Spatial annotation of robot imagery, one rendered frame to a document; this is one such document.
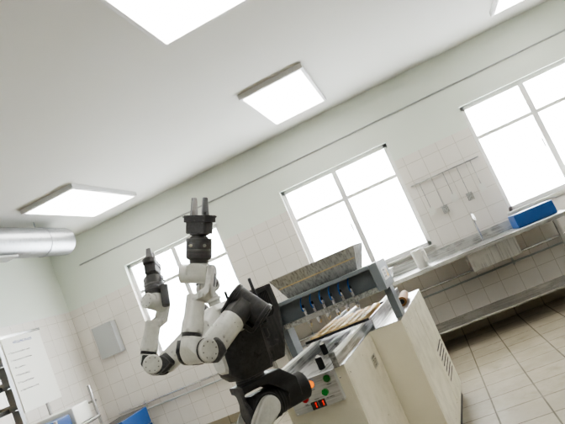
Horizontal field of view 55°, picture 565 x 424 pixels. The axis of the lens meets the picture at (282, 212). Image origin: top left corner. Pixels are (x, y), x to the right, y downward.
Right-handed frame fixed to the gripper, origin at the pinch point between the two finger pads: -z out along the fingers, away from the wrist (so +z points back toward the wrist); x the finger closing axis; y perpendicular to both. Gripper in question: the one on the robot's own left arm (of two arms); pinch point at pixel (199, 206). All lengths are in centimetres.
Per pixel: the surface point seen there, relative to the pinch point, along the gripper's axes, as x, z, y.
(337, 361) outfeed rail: -18, 64, 74
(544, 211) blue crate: -70, -20, 452
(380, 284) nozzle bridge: -12, 35, 144
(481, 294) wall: -2, 68, 491
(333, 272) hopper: 17, 30, 145
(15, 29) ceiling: 139, -97, 21
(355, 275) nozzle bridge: 5, 31, 149
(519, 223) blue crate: -47, -8, 445
